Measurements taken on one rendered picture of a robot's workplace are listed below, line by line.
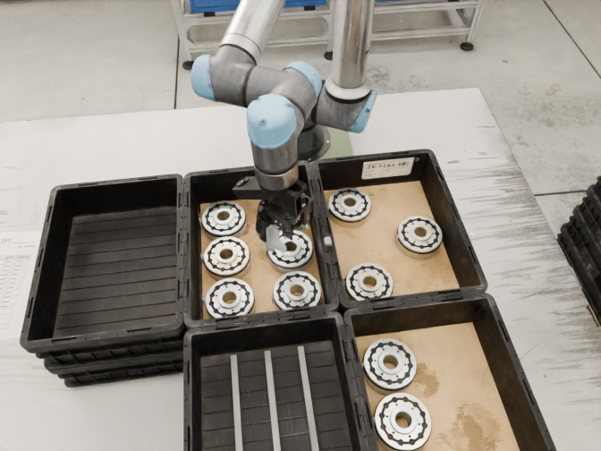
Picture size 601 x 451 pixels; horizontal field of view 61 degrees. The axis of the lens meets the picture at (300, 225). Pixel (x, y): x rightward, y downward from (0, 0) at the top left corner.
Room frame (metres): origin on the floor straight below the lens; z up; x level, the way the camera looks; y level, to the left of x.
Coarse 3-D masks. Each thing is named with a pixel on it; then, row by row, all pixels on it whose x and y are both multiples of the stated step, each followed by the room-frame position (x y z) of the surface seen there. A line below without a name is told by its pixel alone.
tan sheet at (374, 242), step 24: (384, 192) 0.83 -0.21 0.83; (408, 192) 0.83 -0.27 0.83; (384, 216) 0.75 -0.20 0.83; (408, 216) 0.75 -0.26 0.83; (432, 216) 0.75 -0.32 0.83; (336, 240) 0.68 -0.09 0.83; (360, 240) 0.68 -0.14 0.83; (384, 240) 0.68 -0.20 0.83; (384, 264) 0.61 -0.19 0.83; (408, 264) 0.61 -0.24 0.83; (432, 264) 0.61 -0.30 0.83; (408, 288) 0.55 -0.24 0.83; (432, 288) 0.55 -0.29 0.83
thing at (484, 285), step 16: (320, 160) 0.84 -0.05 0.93; (336, 160) 0.84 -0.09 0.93; (352, 160) 0.84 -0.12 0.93; (432, 160) 0.84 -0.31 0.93; (320, 192) 0.74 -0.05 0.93; (448, 192) 0.74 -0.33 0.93; (320, 208) 0.70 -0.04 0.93; (464, 240) 0.61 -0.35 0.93; (336, 256) 0.57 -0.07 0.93; (336, 272) 0.53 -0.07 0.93; (480, 272) 0.53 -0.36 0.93; (464, 288) 0.50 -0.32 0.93; (480, 288) 0.50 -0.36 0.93; (352, 304) 0.46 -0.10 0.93; (368, 304) 0.46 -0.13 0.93
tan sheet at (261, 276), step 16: (256, 208) 0.78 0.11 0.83; (208, 240) 0.68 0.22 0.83; (256, 240) 0.68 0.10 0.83; (256, 256) 0.64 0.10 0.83; (256, 272) 0.59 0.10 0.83; (272, 272) 0.59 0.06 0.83; (208, 288) 0.55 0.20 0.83; (256, 288) 0.55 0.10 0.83; (272, 288) 0.55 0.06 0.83; (256, 304) 0.51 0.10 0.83; (272, 304) 0.51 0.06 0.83; (320, 304) 0.51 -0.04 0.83
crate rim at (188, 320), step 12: (228, 168) 0.82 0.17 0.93; (240, 168) 0.82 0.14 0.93; (252, 168) 0.82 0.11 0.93; (312, 180) 0.78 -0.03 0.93; (312, 192) 0.75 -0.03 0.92; (324, 228) 0.64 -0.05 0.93; (324, 252) 0.58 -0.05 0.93; (336, 288) 0.50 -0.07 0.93; (336, 300) 0.47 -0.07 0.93; (264, 312) 0.44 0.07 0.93; (276, 312) 0.44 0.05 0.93; (288, 312) 0.44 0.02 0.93; (300, 312) 0.44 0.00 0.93; (312, 312) 0.44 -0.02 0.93; (192, 324) 0.42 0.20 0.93; (204, 324) 0.42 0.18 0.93; (216, 324) 0.42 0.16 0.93
